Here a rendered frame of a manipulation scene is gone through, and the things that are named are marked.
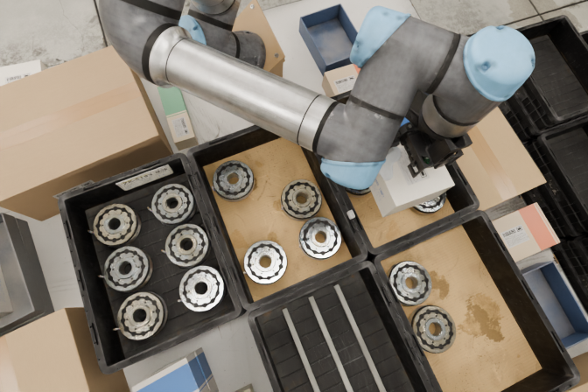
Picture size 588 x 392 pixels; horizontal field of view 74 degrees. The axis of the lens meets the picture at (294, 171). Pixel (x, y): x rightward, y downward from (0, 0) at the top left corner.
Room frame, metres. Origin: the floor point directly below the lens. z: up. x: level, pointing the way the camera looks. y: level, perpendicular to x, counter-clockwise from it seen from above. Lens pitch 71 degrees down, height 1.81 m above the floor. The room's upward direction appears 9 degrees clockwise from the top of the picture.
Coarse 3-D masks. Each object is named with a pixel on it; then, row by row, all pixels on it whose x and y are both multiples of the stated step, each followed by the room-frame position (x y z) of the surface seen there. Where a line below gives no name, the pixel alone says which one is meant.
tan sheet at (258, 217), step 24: (264, 144) 0.40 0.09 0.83; (288, 144) 0.41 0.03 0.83; (216, 168) 0.31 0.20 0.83; (264, 168) 0.33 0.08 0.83; (288, 168) 0.34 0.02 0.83; (216, 192) 0.24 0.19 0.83; (264, 192) 0.26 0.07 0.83; (240, 216) 0.19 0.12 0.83; (264, 216) 0.20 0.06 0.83; (240, 240) 0.14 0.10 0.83; (288, 240) 0.15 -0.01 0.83; (240, 264) 0.08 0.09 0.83; (264, 264) 0.09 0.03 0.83; (288, 264) 0.09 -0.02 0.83; (312, 264) 0.10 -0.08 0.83; (336, 264) 0.11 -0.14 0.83; (264, 288) 0.03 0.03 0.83
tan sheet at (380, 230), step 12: (360, 204) 0.27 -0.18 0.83; (372, 204) 0.28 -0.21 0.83; (444, 204) 0.31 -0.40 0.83; (360, 216) 0.24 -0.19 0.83; (372, 216) 0.25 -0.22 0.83; (396, 216) 0.26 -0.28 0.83; (408, 216) 0.26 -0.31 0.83; (420, 216) 0.27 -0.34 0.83; (432, 216) 0.27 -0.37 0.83; (444, 216) 0.28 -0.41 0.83; (372, 228) 0.22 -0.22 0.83; (384, 228) 0.22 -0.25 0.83; (396, 228) 0.23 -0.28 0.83; (408, 228) 0.23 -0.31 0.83; (372, 240) 0.19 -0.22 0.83; (384, 240) 0.19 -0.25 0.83
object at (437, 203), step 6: (444, 192) 0.33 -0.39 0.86; (438, 198) 0.31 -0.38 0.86; (444, 198) 0.32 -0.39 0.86; (420, 204) 0.29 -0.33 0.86; (426, 204) 0.29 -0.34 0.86; (432, 204) 0.30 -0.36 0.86; (438, 204) 0.30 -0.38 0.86; (420, 210) 0.28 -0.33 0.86; (426, 210) 0.28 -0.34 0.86; (432, 210) 0.28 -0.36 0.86
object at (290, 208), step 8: (288, 184) 0.29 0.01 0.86; (296, 184) 0.29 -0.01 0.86; (304, 184) 0.30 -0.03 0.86; (312, 184) 0.30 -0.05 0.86; (288, 192) 0.27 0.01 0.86; (312, 192) 0.28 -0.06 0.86; (320, 192) 0.28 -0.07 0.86; (288, 200) 0.25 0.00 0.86; (312, 200) 0.26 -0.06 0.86; (320, 200) 0.26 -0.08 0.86; (288, 208) 0.23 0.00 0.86; (296, 208) 0.23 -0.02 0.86; (304, 208) 0.23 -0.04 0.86; (312, 208) 0.24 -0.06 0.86; (296, 216) 0.21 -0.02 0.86; (304, 216) 0.21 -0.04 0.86
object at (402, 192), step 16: (400, 144) 0.31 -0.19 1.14; (400, 160) 0.28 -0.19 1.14; (400, 176) 0.25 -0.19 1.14; (416, 176) 0.26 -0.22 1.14; (432, 176) 0.26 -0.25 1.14; (448, 176) 0.27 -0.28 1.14; (384, 192) 0.22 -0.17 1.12; (400, 192) 0.22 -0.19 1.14; (416, 192) 0.22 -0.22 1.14; (432, 192) 0.23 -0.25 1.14; (384, 208) 0.20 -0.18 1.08; (400, 208) 0.20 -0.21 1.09
